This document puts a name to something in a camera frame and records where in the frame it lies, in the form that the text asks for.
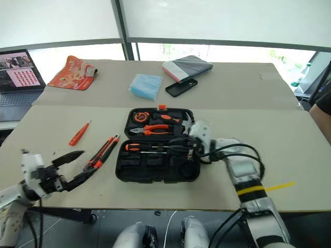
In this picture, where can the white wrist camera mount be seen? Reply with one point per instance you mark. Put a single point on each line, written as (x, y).
(200, 133)
(31, 165)

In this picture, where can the orange printed pouch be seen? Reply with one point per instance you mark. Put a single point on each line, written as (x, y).
(72, 75)

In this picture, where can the black plastic tool case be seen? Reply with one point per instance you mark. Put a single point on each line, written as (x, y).
(144, 168)

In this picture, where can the silver rounded robot leg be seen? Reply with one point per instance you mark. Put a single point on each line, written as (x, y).
(134, 236)
(194, 232)

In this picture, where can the thin black screwdriver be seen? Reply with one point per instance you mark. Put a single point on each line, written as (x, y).
(155, 152)

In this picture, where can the green capped plastic bottle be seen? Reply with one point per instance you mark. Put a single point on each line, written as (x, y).
(301, 75)

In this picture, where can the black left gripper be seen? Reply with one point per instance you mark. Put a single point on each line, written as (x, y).
(50, 179)

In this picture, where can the open laptop computer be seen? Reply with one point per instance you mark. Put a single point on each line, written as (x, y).
(18, 82)

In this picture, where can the orange black utility knife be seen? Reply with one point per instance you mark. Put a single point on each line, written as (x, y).
(104, 152)

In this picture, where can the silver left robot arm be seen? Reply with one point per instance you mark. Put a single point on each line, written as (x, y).
(7, 197)

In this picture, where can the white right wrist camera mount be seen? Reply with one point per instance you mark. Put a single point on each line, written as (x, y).
(200, 133)

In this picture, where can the yellow tape strip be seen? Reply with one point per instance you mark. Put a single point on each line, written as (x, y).
(280, 186)

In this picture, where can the blue face mask pack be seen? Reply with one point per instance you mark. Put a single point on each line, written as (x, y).
(145, 86)

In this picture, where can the person in black shirt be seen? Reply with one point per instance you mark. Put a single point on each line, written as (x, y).
(322, 113)

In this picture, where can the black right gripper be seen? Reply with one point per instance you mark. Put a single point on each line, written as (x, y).
(195, 149)

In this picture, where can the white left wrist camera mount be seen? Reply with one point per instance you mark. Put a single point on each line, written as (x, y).
(31, 165)

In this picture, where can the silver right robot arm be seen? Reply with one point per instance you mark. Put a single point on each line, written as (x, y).
(244, 169)

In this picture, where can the black table support bar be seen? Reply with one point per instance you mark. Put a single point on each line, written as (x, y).
(62, 213)

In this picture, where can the orange voltage tester pen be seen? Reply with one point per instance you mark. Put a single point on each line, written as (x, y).
(78, 134)

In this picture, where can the grey white folded pouch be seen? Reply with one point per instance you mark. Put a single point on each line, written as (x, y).
(188, 67)

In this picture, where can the black smartphone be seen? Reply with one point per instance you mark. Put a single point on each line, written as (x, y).
(181, 87)

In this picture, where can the orange black tape measure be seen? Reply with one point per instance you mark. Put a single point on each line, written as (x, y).
(141, 117)

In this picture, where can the grey window frame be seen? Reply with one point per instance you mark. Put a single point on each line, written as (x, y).
(121, 20)

